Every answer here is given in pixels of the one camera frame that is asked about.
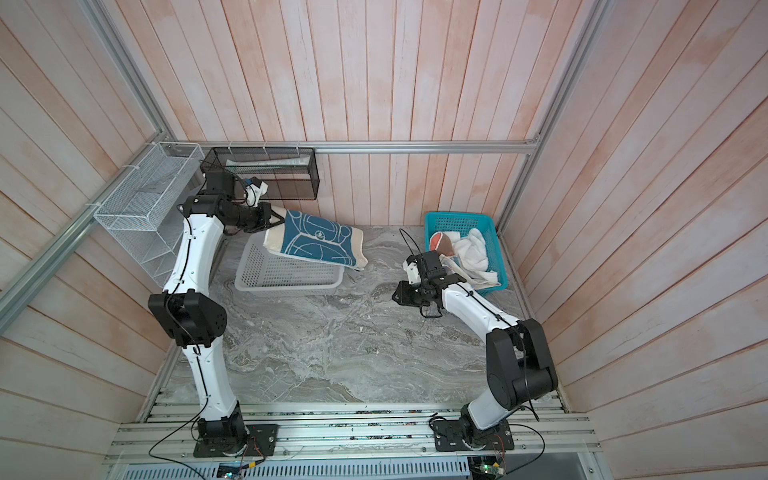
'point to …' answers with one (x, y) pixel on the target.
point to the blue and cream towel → (319, 237)
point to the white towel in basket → (473, 258)
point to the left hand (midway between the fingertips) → (285, 222)
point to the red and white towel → (441, 243)
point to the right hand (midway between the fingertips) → (397, 295)
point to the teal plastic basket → (444, 222)
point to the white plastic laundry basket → (263, 271)
